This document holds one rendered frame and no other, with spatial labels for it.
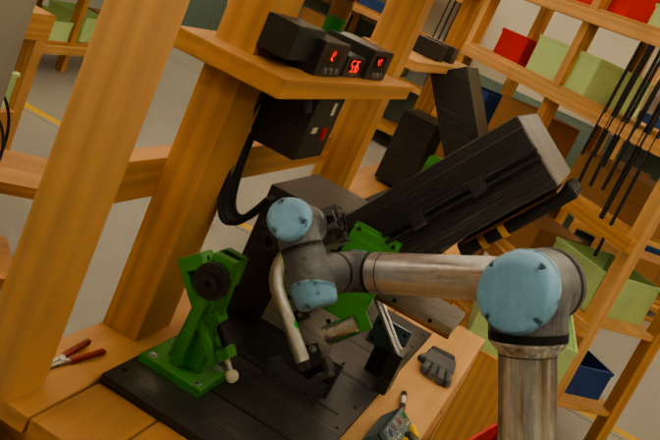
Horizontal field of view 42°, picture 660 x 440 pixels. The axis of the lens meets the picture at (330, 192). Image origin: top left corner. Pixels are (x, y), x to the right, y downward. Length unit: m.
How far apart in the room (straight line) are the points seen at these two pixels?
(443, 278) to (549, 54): 3.86
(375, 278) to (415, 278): 0.08
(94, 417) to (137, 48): 0.67
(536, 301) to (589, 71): 3.75
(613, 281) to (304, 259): 2.98
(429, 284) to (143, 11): 0.64
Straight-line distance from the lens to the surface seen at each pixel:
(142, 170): 1.70
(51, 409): 1.60
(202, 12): 11.98
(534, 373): 1.26
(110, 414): 1.63
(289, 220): 1.43
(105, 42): 1.37
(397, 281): 1.49
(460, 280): 1.43
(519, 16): 10.75
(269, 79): 1.56
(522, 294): 1.22
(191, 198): 1.74
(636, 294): 4.59
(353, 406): 1.96
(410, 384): 2.19
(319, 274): 1.44
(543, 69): 5.21
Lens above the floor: 1.76
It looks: 14 degrees down
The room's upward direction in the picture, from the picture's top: 24 degrees clockwise
